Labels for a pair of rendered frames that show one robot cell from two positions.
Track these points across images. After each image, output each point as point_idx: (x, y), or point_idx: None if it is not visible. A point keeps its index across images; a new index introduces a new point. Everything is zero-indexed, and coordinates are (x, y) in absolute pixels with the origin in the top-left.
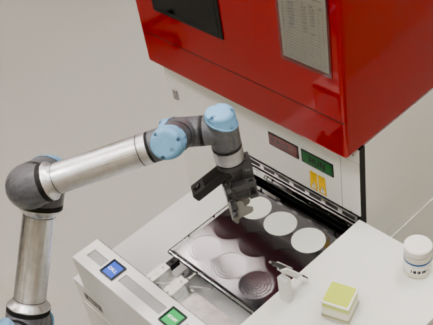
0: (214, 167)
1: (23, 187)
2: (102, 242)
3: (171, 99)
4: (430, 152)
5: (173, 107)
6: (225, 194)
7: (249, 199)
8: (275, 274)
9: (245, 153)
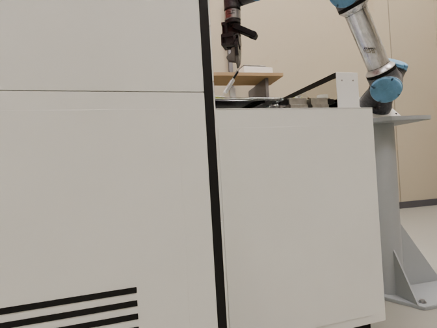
0: (240, 25)
1: None
2: (331, 74)
3: (209, 0)
4: None
5: (209, 14)
6: (240, 43)
7: (226, 56)
8: None
9: (222, 22)
